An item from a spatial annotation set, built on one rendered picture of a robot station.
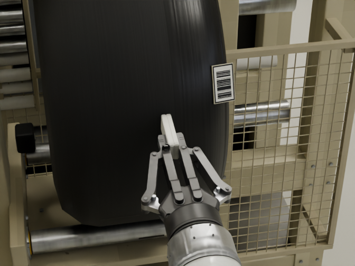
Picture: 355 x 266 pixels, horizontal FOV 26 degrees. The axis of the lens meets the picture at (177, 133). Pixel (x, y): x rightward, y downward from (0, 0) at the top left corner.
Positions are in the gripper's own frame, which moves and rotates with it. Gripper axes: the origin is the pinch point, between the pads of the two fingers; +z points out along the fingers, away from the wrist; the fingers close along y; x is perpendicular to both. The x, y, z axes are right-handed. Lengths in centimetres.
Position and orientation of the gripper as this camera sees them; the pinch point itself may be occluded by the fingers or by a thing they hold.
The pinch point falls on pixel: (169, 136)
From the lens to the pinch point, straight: 114.9
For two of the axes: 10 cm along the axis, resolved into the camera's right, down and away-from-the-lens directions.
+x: -0.3, 7.3, 6.8
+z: -1.9, -6.7, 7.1
